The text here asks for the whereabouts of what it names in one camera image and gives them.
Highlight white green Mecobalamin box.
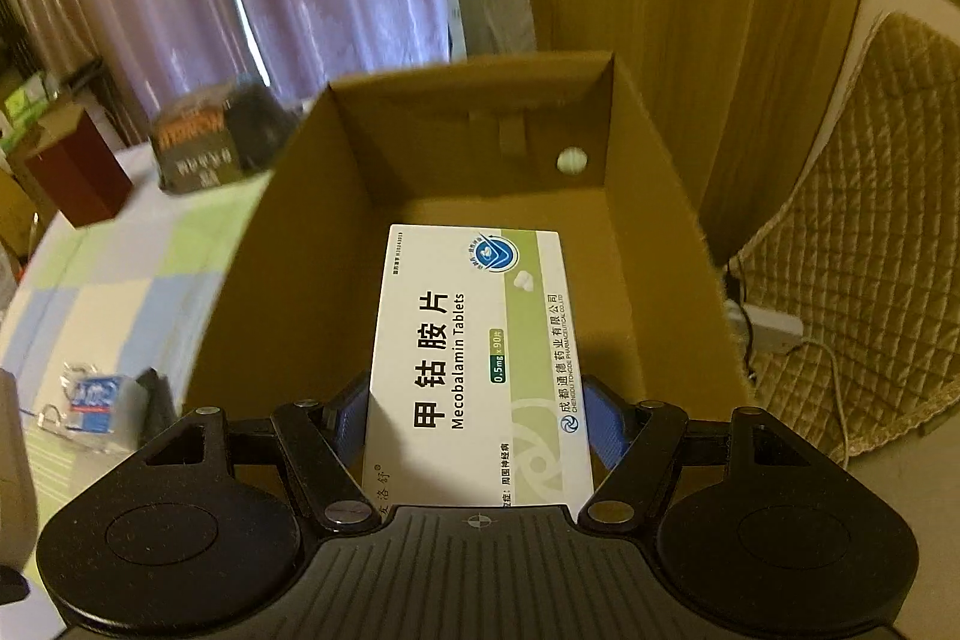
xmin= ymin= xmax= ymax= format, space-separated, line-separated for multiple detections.
xmin=361 ymin=224 xmax=594 ymax=512

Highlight blue label clear plastic case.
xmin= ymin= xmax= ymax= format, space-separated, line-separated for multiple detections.
xmin=65 ymin=375 xmax=146 ymax=437

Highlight black remote control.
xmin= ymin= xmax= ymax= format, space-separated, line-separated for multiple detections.
xmin=135 ymin=367 xmax=179 ymax=445

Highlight metal hooks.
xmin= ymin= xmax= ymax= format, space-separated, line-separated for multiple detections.
xmin=37 ymin=364 xmax=121 ymax=452

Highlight white power strip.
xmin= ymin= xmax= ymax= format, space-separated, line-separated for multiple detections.
xmin=726 ymin=299 xmax=805 ymax=354

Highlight quilted tan chair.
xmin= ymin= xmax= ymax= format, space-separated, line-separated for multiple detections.
xmin=734 ymin=13 xmax=958 ymax=459

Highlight open cardboard box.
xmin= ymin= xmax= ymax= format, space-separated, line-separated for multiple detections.
xmin=185 ymin=53 xmax=747 ymax=420

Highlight black Hongli noodle bowl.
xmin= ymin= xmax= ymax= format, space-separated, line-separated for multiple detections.
xmin=149 ymin=74 xmax=298 ymax=195

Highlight dark red paper box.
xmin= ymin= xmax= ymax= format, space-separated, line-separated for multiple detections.
xmin=29 ymin=106 xmax=133 ymax=227

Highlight stacked cardboard boxes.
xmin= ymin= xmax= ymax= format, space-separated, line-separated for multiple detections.
xmin=2 ymin=71 xmax=83 ymax=247

